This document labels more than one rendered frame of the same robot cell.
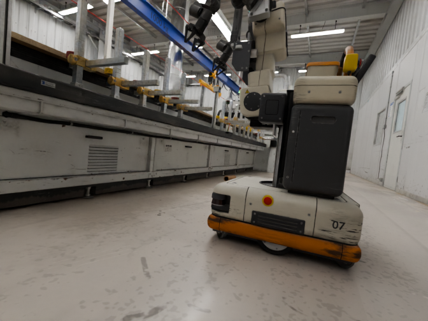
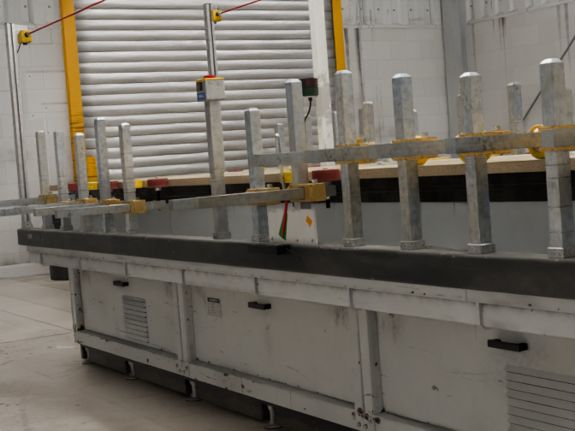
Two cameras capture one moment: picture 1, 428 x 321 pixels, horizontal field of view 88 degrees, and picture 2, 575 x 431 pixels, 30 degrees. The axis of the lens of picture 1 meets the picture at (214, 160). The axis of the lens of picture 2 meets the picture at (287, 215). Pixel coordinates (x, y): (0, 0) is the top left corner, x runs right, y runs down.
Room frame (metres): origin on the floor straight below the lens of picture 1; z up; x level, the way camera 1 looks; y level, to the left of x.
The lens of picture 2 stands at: (4.94, -2.71, 0.94)
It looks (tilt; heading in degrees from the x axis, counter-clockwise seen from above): 3 degrees down; 124
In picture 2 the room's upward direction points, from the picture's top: 4 degrees counter-clockwise
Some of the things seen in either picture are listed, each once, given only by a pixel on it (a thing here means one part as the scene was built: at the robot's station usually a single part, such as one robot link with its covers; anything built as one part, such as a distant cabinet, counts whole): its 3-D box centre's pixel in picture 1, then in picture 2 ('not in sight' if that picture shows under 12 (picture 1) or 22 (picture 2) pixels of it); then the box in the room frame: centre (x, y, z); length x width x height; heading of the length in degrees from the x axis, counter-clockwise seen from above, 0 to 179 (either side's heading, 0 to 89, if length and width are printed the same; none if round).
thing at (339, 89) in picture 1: (308, 133); not in sight; (1.23, -0.50, 0.59); 0.55 x 0.34 x 0.83; 160
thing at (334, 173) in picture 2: not in sight; (327, 187); (3.33, -0.12, 0.85); 0.08 x 0.08 x 0.11
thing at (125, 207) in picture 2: (191, 108); (111, 209); (2.13, 0.26, 0.80); 0.43 x 0.03 x 0.04; 65
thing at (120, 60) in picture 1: (97, 64); (28, 202); (1.22, 0.69, 0.84); 0.43 x 0.03 x 0.04; 65
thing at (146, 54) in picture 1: (144, 83); (83, 189); (1.68, 0.58, 0.88); 0.04 x 0.04 x 0.48; 65
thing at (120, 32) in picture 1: (117, 66); (62, 184); (1.45, 0.68, 0.91); 0.04 x 0.04 x 0.48; 65
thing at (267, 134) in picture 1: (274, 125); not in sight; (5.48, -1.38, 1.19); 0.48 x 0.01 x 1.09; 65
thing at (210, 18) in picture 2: not in sight; (219, 106); (1.41, 1.93, 1.25); 0.15 x 0.08 x 1.10; 155
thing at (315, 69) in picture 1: (320, 80); not in sight; (1.22, -0.52, 0.87); 0.23 x 0.15 x 0.11; 160
